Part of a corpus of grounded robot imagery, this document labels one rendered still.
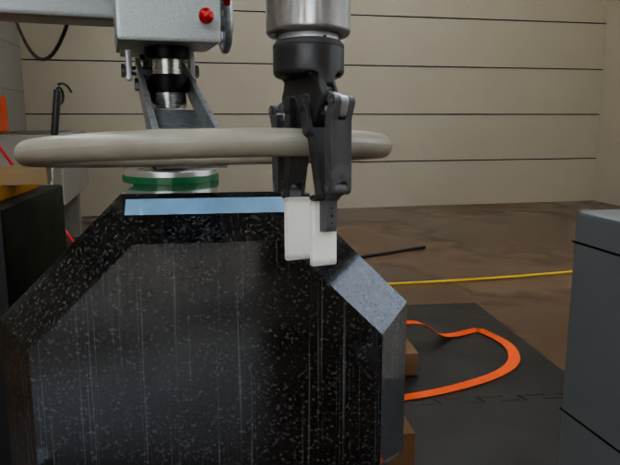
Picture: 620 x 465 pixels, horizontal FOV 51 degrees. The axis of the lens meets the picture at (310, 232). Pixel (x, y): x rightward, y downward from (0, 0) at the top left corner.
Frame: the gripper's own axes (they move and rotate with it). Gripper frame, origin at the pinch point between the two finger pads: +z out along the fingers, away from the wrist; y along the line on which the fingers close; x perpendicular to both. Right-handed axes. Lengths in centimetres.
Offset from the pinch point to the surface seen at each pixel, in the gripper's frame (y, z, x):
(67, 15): 143, -52, -7
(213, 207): 56, 0, -14
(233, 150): 0.2, -8.7, 8.8
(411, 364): 119, 66, -121
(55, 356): 65, 27, 15
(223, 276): 51, 13, -13
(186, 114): 72, -19, -15
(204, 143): 1.0, -9.4, 11.6
